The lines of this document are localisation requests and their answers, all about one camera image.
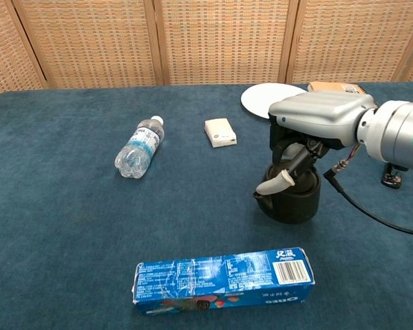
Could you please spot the robot right five-finger hand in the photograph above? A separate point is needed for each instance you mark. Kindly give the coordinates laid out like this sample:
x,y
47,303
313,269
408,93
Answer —
x,y
316,117

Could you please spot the robot right arm silver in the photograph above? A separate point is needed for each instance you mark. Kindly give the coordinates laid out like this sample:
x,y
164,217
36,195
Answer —
x,y
395,132

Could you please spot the brown spiral notebook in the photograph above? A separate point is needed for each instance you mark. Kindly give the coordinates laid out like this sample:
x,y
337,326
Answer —
x,y
337,87

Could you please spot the round white plate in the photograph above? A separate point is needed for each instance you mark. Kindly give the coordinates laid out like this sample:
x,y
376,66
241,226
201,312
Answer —
x,y
261,98

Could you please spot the small white box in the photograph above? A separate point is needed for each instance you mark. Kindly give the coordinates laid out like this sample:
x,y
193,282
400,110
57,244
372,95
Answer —
x,y
220,132

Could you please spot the bamboo folding screen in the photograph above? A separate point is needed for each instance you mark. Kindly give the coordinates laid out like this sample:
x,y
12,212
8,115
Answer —
x,y
223,41

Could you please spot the clear plastic water bottle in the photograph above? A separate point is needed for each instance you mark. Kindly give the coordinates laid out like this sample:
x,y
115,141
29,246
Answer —
x,y
141,151

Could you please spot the blue Oreo cookie box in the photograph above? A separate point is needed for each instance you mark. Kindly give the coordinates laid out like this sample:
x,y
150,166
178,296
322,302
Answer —
x,y
223,278

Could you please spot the blue carpet table cover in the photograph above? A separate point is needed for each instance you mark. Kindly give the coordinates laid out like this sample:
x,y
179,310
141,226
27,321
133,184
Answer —
x,y
72,223

